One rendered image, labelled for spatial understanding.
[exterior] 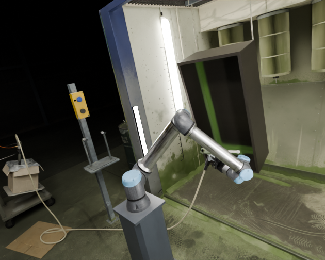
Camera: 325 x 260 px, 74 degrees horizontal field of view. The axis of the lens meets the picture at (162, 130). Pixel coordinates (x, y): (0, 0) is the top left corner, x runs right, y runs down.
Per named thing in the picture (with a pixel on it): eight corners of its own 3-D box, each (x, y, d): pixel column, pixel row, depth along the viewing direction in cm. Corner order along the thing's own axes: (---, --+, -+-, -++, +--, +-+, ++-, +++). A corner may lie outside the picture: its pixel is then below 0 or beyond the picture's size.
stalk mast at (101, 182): (113, 217, 263) (72, 83, 216) (116, 219, 258) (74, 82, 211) (109, 220, 259) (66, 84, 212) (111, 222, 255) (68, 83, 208)
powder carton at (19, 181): (1, 185, 310) (0, 159, 307) (34, 180, 340) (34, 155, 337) (8, 196, 272) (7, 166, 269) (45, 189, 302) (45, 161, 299)
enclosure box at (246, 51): (218, 146, 273) (195, 52, 223) (269, 152, 234) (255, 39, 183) (205, 163, 252) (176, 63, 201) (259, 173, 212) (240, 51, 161)
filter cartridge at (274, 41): (273, 86, 256) (269, 10, 232) (255, 85, 291) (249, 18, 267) (299, 80, 261) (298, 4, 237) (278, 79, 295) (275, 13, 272)
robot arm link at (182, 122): (178, 112, 139) (258, 174, 143) (179, 108, 150) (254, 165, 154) (167, 126, 143) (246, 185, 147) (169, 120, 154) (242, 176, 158)
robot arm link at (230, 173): (248, 174, 163) (243, 184, 166) (236, 164, 173) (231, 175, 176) (240, 175, 158) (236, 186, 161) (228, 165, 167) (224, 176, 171)
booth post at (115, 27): (145, 200, 284) (98, 10, 218) (155, 193, 295) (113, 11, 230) (153, 205, 271) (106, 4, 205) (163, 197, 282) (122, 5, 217)
